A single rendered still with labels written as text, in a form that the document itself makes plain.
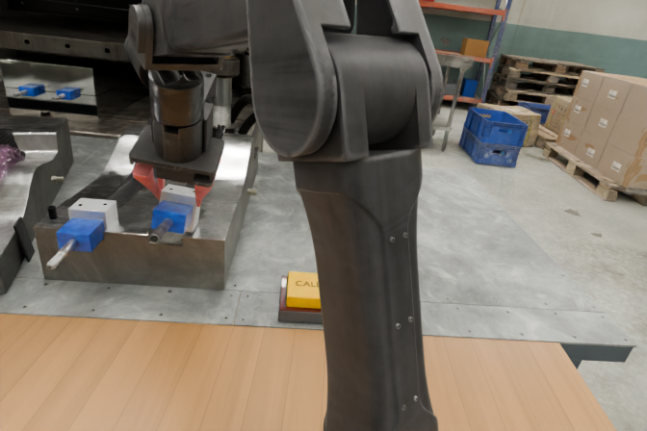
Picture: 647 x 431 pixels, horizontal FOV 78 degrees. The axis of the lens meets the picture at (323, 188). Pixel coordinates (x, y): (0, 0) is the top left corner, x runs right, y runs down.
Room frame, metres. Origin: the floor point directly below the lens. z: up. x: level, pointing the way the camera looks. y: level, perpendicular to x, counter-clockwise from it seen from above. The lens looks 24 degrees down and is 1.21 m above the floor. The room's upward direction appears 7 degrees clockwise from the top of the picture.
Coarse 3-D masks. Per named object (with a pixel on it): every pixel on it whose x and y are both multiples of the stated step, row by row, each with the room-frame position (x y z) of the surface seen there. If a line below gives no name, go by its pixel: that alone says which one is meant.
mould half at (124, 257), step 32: (128, 128) 0.79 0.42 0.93; (128, 160) 0.71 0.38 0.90; (224, 160) 0.74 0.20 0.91; (256, 160) 0.93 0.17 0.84; (96, 192) 0.58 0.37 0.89; (224, 192) 0.65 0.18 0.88; (64, 224) 0.47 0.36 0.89; (128, 224) 0.49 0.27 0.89; (224, 224) 0.53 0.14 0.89; (96, 256) 0.47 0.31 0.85; (128, 256) 0.47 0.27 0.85; (160, 256) 0.48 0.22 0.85; (192, 256) 0.48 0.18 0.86; (224, 256) 0.49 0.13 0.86; (192, 288) 0.48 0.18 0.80
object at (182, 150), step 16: (144, 128) 0.49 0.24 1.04; (160, 128) 0.43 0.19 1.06; (176, 128) 0.44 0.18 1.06; (192, 128) 0.44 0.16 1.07; (144, 144) 0.46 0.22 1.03; (160, 144) 0.44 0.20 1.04; (176, 144) 0.43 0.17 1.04; (192, 144) 0.44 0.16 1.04; (144, 160) 0.44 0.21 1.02; (160, 160) 0.44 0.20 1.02; (176, 160) 0.44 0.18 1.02; (192, 160) 0.45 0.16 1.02; (208, 160) 0.46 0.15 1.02
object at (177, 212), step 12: (168, 192) 0.49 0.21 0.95; (180, 192) 0.50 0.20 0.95; (192, 192) 0.51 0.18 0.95; (168, 204) 0.48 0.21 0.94; (180, 204) 0.49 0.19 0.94; (192, 204) 0.49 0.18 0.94; (156, 216) 0.45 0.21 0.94; (168, 216) 0.45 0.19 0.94; (180, 216) 0.45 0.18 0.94; (192, 216) 0.49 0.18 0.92; (156, 228) 0.42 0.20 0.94; (168, 228) 0.43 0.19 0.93; (180, 228) 0.45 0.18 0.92; (192, 228) 0.49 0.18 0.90; (156, 240) 0.40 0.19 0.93
